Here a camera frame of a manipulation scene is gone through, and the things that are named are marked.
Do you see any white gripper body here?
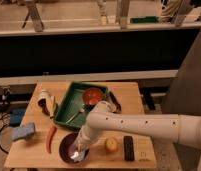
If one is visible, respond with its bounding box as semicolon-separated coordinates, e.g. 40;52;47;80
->
74;137;90;152

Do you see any purple bowl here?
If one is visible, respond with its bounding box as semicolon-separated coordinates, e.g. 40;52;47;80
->
59;133;89;164

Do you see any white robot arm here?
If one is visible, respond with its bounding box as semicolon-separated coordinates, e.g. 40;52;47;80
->
75;101;201;171

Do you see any red bowl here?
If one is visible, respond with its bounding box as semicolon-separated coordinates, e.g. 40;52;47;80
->
82;87;103;106

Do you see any yellow apple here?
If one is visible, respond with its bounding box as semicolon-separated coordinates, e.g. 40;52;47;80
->
105;138;118;153

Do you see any metal spoon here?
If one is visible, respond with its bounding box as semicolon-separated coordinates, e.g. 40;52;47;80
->
66;108;85;123

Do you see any green tray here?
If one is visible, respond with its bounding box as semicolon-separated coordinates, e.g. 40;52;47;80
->
54;82;108;130

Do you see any yellow banana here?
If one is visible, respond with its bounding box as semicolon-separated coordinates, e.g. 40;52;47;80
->
50;96;56;118

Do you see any black rectangular block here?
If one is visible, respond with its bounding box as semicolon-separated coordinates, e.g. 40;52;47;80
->
123;136;135;161

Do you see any blue sponge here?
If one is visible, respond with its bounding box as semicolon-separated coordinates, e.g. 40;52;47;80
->
11;122;35;141

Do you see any white cup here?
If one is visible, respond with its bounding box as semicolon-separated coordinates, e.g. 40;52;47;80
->
38;90;50;100

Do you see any blue box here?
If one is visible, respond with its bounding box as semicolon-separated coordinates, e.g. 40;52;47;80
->
9;108;25;126

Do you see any black handled tool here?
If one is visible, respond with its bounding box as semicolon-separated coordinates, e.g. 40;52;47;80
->
109;91;122;113

